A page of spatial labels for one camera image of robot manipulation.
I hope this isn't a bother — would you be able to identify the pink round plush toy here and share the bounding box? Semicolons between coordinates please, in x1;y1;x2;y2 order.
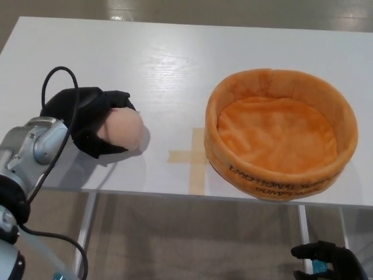
98;109;145;152

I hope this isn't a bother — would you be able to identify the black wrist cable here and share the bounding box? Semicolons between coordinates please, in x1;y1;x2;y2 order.
19;66;89;280

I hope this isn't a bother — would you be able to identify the orange plush round plate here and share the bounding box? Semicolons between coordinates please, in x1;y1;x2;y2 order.
205;67;358;201

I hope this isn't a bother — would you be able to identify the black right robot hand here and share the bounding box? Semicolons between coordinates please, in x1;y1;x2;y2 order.
291;240;365;280

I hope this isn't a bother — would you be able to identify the beige tape cross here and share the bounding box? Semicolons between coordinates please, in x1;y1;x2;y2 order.
168;128;210;194

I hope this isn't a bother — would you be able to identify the light blue metal bar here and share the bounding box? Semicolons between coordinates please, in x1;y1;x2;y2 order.
20;229;80;280

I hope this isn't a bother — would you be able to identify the white table leg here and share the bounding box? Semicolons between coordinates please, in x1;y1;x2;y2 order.
339;206;350;250
297;205;314;277
73;192;99;277

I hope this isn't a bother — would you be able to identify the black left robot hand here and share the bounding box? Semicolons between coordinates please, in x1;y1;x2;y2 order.
40;86;138;160

